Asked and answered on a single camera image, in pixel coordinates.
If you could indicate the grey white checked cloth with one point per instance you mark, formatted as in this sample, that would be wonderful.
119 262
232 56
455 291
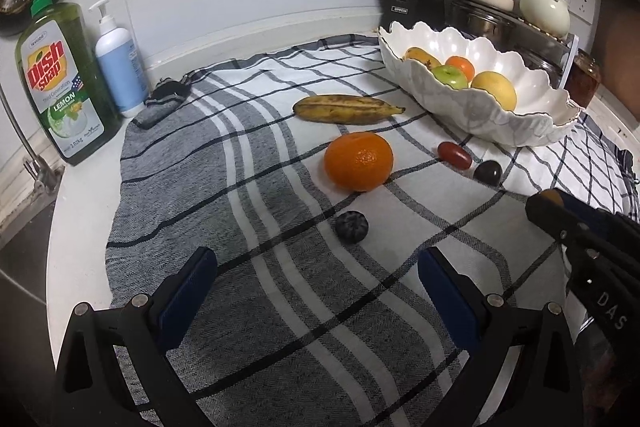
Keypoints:
250 157

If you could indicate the orange tangerine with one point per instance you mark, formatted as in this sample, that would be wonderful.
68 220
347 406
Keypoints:
462 66
357 162

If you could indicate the red date fruit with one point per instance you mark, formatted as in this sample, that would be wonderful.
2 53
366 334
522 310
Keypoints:
454 154

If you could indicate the brown wooden cutting board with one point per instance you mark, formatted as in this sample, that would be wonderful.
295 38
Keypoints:
620 47

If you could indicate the white blue pump bottle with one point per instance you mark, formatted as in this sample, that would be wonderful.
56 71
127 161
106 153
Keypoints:
120 67

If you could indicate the green dish soap bottle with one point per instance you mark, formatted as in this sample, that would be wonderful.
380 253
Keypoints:
65 97

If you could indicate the white ceramic pot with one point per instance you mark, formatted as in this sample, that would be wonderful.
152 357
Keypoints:
545 9

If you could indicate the green apple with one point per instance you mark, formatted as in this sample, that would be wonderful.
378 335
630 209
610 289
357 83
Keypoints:
450 76

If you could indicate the yellow mango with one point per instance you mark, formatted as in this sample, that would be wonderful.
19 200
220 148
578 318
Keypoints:
420 56

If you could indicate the spotted ripe banana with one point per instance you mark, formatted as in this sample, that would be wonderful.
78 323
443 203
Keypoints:
345 109

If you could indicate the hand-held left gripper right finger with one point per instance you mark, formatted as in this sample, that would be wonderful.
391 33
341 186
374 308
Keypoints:
447 302

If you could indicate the large steel pot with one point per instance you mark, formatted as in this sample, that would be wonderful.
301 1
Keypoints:
475 19

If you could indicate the white scalloped bowl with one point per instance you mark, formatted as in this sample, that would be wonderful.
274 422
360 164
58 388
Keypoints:
500 122

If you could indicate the dark blueberry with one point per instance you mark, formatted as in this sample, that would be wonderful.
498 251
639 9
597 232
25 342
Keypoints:
351 227

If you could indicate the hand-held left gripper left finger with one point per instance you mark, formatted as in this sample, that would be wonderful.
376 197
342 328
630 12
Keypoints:
187 302

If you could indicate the yellow lemon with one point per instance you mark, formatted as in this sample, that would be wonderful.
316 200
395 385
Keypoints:
495 89

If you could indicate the thin gooseneck faucet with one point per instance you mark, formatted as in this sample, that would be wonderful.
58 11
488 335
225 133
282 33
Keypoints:
42 172

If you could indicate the dark purple plum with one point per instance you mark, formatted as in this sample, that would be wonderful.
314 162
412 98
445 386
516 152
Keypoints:
487 172

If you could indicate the steel sink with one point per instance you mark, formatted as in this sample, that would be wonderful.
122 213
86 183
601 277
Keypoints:
20 247

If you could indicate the glass jar of sauce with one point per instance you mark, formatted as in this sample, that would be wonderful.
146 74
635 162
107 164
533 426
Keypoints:
584 79

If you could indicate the white wall socket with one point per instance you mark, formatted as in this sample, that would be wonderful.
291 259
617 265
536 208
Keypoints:
582 2

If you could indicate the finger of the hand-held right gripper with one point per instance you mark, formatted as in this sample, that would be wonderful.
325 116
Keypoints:
552 222
595 217

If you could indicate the white counter shelf rack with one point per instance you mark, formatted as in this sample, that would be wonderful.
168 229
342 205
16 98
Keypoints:
567 62

